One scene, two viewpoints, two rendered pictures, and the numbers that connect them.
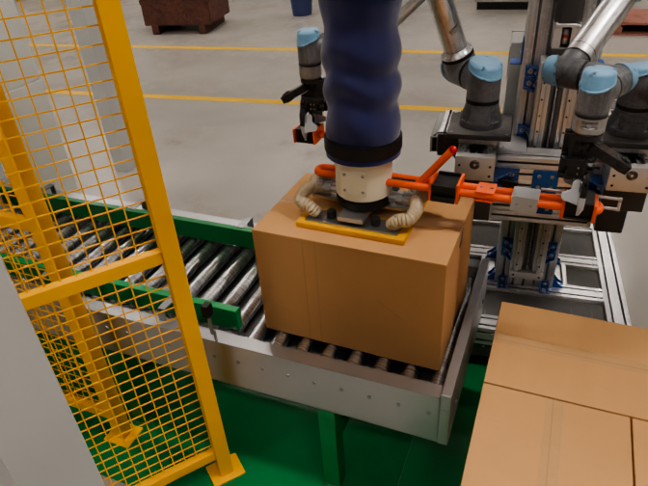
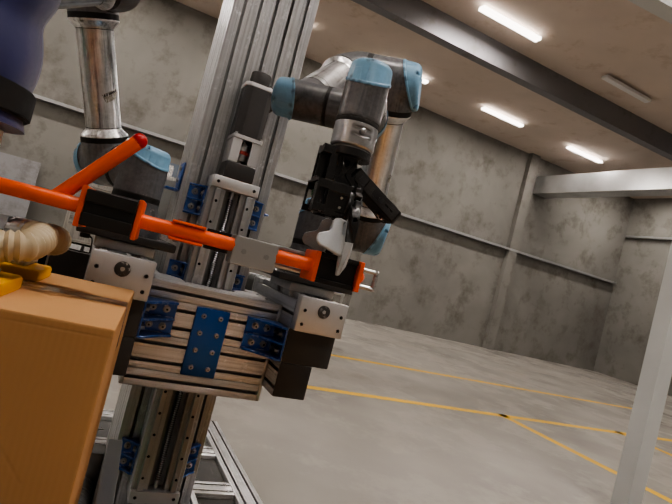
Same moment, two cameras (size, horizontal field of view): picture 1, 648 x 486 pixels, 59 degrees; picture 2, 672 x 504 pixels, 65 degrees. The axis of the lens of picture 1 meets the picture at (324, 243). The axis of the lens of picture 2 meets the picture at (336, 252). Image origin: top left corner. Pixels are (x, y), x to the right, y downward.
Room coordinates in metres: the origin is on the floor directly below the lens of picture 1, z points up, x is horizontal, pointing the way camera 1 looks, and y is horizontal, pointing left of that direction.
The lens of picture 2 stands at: (0.63, -0.06, 1.08)
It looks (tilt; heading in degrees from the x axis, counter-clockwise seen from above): 2 degrees up; 317
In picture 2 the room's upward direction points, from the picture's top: 14 degrees clockwise
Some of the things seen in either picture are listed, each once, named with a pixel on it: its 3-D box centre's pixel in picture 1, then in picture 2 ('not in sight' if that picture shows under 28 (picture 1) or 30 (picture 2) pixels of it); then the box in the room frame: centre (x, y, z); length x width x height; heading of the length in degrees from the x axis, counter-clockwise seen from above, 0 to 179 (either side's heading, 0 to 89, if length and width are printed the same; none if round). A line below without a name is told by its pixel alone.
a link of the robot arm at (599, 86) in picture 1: (596, 92); (365, 96); (1.29, -0.67, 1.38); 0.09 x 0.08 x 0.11; 130
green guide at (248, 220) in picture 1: (138, 212); not in sight; (2.26, 0.83, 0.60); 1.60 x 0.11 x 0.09; 66
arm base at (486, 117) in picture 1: (481, 110); (131, 213); (1.96, -0.60, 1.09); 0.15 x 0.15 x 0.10
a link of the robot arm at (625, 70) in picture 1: (607, 80); (358, 113); (1.37, -0.73, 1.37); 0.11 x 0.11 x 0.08; 40
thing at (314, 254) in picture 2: (579, 206); (331, 270); (1.27, -0.67, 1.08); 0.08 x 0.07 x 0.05; 64
